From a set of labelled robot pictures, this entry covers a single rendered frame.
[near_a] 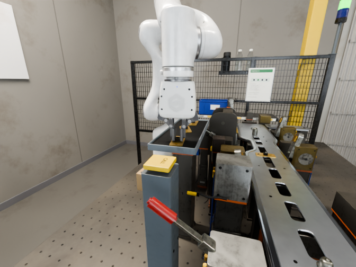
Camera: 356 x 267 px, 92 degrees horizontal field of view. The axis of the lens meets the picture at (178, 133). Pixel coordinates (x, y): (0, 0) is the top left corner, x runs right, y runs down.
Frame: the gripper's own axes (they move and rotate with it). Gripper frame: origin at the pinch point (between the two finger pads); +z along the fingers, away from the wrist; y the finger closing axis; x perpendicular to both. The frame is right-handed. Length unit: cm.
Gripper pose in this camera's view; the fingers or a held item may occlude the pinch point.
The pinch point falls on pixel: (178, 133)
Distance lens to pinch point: 51.2
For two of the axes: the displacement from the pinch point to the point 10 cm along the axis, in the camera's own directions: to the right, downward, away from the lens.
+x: 1.5, -2.9, 9.4
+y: 9.9, 0.5, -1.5
